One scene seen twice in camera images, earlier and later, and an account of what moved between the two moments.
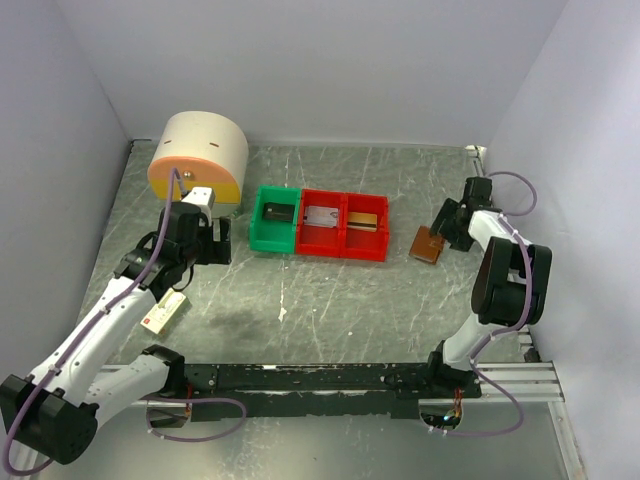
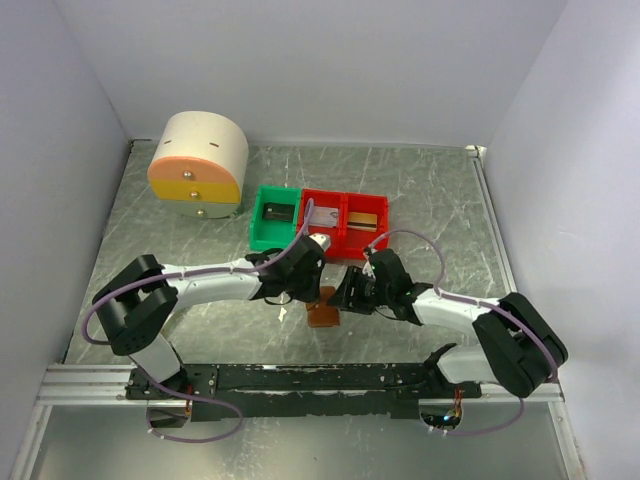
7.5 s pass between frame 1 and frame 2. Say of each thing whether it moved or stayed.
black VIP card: stayed
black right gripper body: moved
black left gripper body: moved
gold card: stayed
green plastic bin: stayed
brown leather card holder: moved
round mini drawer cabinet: stayed
